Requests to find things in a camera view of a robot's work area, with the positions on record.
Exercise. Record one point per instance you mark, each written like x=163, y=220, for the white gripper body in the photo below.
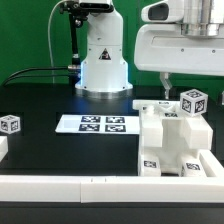
x=182, y=36

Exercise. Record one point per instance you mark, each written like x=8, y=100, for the small white tag cube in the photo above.
x=193, y=102

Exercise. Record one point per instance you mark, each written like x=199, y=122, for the white chair seat block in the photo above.
x=169, y=159

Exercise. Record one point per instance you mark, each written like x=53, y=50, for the white chair back piece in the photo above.
x=163, y=124

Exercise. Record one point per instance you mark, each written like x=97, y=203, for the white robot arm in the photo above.
x=103, y=70

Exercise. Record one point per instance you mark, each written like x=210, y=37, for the white tag sheet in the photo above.
x=99, y=124

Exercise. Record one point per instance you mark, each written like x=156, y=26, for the white block left edge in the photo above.
x=3, y=147

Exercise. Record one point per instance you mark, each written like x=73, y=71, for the white right fence rail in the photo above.
x=211, y=165

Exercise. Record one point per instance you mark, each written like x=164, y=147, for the white fence rail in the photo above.
x=211, y=165
x=18, y=188

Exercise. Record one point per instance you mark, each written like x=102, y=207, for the white front fence rail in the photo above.
x=18, y=188

